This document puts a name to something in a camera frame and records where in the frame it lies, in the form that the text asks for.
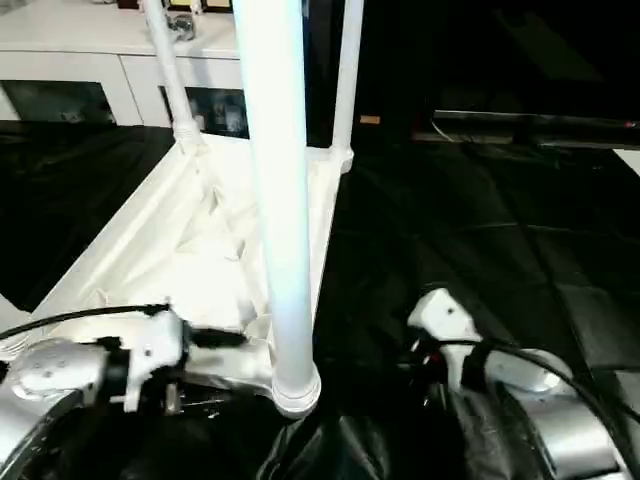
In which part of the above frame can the white plastic table leg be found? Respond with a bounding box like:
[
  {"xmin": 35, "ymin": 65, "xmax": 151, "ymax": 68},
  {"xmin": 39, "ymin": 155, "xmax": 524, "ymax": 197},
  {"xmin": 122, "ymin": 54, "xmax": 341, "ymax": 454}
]
[
  {"xmin": 233, "ymin": 0, "xmax": 322, "ymax": 409},
  {"xmin": 327, "ymin": 0, "xmax": 365, "ymax": 166},
  {"xmin": 139, "ymin": 0, "xmax": 206, "ymax": 154},
  {"xmin": 0, "ymin": 334, "xmax": 31, "ymax": 359}
]

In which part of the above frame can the black plastic mat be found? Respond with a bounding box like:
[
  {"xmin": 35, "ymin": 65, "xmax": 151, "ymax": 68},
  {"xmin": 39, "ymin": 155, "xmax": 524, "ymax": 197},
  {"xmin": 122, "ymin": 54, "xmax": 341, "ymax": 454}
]
[{"xmin": 0, "ymin": 117, "xmax": 640, "ymax": 480}]

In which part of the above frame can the white flat board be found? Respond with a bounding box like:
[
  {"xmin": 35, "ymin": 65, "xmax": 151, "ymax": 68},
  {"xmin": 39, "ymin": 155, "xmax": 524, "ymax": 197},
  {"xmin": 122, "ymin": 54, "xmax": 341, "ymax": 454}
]
[{"xmin": 617, "ymin": 148, "xmax": 640, "ymax": 177}]

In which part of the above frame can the white cabinet with glass doors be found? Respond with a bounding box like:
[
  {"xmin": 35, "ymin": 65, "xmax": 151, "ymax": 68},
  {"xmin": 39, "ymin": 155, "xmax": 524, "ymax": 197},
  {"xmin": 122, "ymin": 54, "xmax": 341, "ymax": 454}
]
[{"xmin": 0, "ymin": 0, "xmax": 311, "ymax": 140}]

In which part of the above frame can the clear bag of dark parts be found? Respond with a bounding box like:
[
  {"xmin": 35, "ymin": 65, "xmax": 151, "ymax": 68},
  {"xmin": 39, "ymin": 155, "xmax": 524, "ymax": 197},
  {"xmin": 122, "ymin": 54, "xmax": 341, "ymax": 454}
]
[{"xmin": 167, "ymin": 13, "xmax": 199, "ymax": 42}]

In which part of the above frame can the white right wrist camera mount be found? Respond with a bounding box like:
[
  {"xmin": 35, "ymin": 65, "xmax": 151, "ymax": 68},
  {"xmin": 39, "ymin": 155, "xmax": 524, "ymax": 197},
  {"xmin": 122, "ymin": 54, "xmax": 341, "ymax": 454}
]
[{"xmin": 407, "ymin": 288, "xmax": 484, "ymax": 396}]

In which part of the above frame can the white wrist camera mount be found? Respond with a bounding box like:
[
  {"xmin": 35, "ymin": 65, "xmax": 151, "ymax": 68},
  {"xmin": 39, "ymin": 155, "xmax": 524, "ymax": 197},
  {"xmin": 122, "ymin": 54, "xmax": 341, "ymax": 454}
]
[
  {"xmin": 122, "ymin": 304, "xmax": 189, "ymax": 414},
  {"xmin": 407, "ymin": 288, "xmax": 484, "ymax": 396}
]

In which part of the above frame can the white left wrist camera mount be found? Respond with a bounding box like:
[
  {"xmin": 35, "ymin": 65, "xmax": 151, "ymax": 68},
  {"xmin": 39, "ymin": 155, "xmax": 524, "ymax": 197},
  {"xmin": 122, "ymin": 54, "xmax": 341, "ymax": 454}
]
[{"xmin": 122, "ymin": 304, "xmax": 189, "ymax": 414}]

